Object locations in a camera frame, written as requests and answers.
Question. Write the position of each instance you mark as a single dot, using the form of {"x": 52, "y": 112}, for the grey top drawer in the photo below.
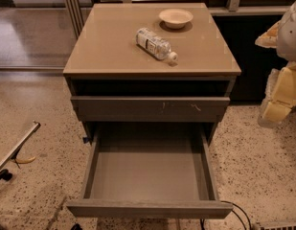
{"x": 149, "y": 109}

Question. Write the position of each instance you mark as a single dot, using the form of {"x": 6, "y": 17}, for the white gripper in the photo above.
{"x": 290, "y": 35}

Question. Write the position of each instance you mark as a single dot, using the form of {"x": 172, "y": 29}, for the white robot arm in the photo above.
{"x": 282, "y": 37}

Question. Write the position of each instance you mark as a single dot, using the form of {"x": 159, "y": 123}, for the grey drawer cabinet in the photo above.
{"x": 107, "y": 61}

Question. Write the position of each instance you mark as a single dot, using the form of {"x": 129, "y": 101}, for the white ceramic bowl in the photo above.
{"x": 176, "y": 18}

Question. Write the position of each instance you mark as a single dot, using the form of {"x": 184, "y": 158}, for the grey drawer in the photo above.
{"x": 149, "y": 109}
{"x": 150, "y": 171}

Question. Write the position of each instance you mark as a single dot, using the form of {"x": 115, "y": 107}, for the clear plastic water bottle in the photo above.
{"x": 154, "y": 44}

